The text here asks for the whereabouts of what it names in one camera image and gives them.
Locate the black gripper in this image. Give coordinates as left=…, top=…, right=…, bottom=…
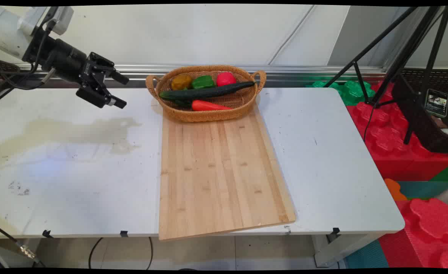
left=23, top=29, right=130, bottom=109

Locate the dark green toy cucumber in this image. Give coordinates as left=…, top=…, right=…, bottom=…
left=159, top=81, right=256, bottom=102

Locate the yellow toy bell pepper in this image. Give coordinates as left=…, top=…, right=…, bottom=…
left=171, top=74, right=193, bottom=91

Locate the green toy bell pepper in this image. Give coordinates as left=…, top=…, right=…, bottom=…
left=192, top=75, right=216, bottom=90

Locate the orange-red toy carrot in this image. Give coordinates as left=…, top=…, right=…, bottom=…
left=191, top=100, right=233, bottom=112

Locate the red toy tomato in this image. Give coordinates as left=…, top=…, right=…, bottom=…
left=216, top=72, right=237, bottom=87

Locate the bamboo cutting board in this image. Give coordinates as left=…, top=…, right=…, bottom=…
left=158, top=102, right=296, bottom=241

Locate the green foam block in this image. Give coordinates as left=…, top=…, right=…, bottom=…
left=311, top=80, right=376, bottom=107

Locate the white table leg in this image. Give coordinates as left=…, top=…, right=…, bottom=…
left=311, top=233, right=381, bottom=268

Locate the large red foam block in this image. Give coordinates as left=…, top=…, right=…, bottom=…
left=346, top=81, right=448, bottom=182

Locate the orange foam piece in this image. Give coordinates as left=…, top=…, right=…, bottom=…
left=384, top=178, right=408, bottom=202

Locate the teal foam mat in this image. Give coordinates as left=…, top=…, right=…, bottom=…
left=344, top=239, right=390, bottom=269

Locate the black wicker basket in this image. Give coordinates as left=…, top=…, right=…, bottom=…
left=391, top=68, right=448, bottom=154

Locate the smartphone with lit screen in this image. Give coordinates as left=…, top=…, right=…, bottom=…
left=424, top=89, right=448, bottom=118

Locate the red foam block with knobs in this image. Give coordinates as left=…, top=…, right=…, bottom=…
left=378, top=198, right=448, bottom=269

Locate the woven wicker basket with handles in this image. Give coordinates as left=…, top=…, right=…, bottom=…
left=145, top=65, right=267, bottom=123

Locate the black looped cable under table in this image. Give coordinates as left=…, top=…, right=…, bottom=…
left=88, top=237, right=154, bottom=270

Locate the black cable with metal connector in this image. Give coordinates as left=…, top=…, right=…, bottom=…
left=0, top=223, right=46, bottom=268

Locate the aluminium wall rail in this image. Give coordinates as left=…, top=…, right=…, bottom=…
left=0, top=64, right=386, bottom=89

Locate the black camera tripod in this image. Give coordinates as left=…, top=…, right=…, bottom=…
left=323, top=6, right=448, bottom=145

